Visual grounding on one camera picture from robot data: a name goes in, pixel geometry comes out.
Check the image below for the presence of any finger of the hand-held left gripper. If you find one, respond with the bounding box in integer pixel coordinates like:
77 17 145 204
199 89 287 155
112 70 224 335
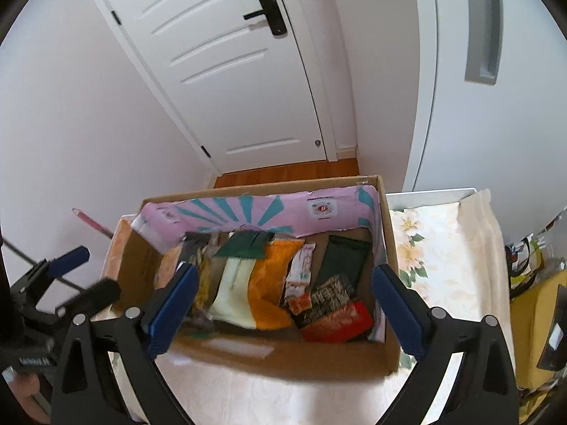
55 278 122 322
11 246 90 307

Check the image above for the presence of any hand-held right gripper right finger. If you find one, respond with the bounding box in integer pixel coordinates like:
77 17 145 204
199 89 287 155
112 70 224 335
371 264 519 425

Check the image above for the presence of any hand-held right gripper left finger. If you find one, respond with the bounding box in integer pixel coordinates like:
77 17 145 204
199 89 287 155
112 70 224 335
51 264 200 425

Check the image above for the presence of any clear packet of yellow snacks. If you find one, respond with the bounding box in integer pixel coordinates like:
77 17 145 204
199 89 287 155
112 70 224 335
190 248 222 315

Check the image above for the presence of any cardboard box with pink lining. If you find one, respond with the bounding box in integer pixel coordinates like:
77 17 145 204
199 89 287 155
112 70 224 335
104 175 402 381

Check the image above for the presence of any dark grey snack packet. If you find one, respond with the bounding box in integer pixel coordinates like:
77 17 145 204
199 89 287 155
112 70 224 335
181 231 213 253

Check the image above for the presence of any dark green snack packet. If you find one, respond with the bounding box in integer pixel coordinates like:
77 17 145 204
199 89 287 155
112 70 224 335
315 234 372 293

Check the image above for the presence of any small red orange snack packet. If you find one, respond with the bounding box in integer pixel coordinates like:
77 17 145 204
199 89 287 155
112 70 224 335
287 293 313 315

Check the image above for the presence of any cream and orange snack packet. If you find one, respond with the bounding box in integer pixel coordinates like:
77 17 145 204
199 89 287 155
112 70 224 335
208 239 306 330

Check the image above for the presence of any white and red snack packet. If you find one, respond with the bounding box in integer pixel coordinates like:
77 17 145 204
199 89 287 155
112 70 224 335
283 243 316 299

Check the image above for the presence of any person's left hand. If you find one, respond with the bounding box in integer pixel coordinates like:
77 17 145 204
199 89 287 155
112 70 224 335
11 372 51 423

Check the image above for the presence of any pink stick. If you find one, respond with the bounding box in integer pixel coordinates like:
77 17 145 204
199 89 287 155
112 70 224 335
72 207 115 237

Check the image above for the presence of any floral sheet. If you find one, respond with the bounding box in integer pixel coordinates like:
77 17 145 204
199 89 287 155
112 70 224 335
95 201 517 425

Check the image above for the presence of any cream blanket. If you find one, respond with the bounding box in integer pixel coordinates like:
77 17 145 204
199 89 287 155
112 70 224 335
458 189 517 364

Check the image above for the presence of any yellow bag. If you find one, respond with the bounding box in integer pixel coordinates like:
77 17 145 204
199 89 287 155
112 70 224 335
509 270 567 412

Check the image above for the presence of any colourful printed bag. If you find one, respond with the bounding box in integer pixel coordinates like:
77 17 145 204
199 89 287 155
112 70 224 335
505 212 567 297

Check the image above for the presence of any dark flat item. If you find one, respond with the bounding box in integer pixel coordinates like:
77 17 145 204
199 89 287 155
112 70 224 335
537 283 567 370

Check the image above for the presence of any white wardrobe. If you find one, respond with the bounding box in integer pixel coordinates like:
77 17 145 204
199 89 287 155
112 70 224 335
401 0 567 249

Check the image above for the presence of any white door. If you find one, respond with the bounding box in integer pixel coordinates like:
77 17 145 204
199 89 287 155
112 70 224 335
80 0 331 173

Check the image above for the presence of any black cable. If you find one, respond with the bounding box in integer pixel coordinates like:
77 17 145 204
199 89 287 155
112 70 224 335
0 237 85 293

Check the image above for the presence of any grey wardrobe handle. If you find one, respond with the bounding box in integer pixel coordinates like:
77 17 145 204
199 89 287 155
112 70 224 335
464 0 503 85

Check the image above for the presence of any black door handle lock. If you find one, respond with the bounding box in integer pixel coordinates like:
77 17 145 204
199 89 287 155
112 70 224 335
243 0 288 37

